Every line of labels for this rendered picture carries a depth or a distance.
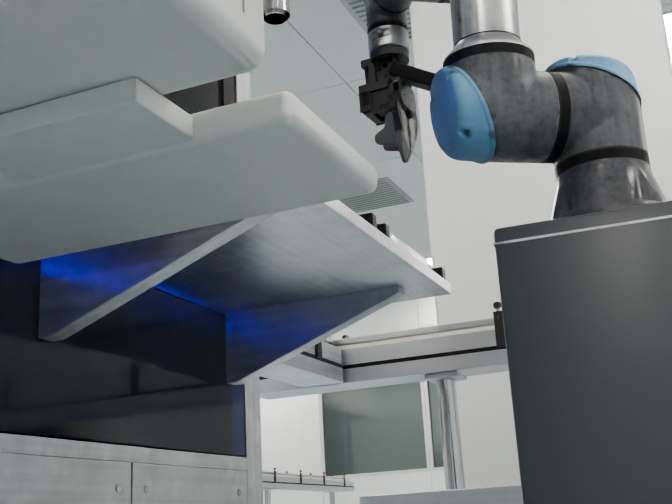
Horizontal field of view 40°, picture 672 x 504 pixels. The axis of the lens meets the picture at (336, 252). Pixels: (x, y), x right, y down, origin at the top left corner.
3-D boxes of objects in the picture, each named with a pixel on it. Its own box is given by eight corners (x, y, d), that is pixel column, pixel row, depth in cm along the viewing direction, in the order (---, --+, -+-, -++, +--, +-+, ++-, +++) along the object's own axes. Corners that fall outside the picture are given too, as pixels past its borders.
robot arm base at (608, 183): (678, 245, 120) (665, 173, 122) (674, 211, 106) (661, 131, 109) (559, 262, 125) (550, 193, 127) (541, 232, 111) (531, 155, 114)
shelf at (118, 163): (-204, 194, 83) (-200, 163, 84) (17, 266, 108) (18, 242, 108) (241, 76, 66) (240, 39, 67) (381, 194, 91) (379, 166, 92)
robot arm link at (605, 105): (669, 147, 114) (652, 48, 118) (566, 144, 111) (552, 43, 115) (622, 183, 125) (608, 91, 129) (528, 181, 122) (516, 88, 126)
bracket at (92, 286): (37, 338, 124) (41, 244, 127) (52, 341, 126) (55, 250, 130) (265, 301, 111) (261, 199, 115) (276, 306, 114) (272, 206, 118)
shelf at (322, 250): (-52, 238, 123) (-51, 224, 123) (218, 329, 185) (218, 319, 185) (273, 167, 105) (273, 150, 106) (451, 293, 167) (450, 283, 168)
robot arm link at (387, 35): (414, 38, 174) (396, 18, 167) (416, 60, 172) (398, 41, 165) (378, 49, 177) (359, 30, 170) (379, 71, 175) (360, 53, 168)
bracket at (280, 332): (226, 383, 168) (224, 313, 172) (234, 385, 171) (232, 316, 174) (404, 360, 155) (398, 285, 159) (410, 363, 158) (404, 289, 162)
